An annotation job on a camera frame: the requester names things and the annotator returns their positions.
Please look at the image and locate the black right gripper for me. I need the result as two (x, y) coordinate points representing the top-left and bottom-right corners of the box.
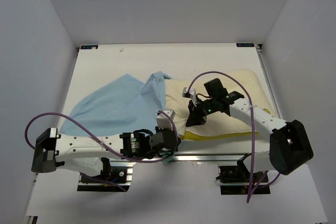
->
(186, 97), (217, 126)

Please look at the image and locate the cream quilted pillow yellow edge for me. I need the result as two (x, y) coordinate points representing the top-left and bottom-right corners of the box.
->
(165, 70), (276, 141)

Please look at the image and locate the light blue pillowcase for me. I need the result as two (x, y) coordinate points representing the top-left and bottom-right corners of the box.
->
(69, 71), (170, 136)

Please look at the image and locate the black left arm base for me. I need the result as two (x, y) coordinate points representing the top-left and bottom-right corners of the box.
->
(77, 158), (133, 193)

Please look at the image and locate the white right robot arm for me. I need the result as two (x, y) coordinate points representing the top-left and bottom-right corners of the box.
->
(182, 78), (313, 182)

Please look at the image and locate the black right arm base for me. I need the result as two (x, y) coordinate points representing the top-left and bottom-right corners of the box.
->
(216, 154), (270, 195)

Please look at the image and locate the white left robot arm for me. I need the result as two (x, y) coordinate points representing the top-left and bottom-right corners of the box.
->
(31, 127), (181, 182)

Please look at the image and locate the blue sticker right corner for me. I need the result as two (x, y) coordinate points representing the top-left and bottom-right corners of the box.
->
(236, 42), (255, 47)

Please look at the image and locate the blue sticker corner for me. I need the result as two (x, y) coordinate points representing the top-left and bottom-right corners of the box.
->
(80, 45), (98, 50)
(236, 42), (255, 47)

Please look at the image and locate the blue sticker left corner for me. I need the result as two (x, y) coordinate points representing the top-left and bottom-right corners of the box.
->
(80, 45), (98, 50)

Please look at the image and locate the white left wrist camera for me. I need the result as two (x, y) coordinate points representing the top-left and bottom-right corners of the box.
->
(156, 109), (175, 130)

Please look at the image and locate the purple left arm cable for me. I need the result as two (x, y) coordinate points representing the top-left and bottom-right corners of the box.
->
(25, 110), (179, 164)

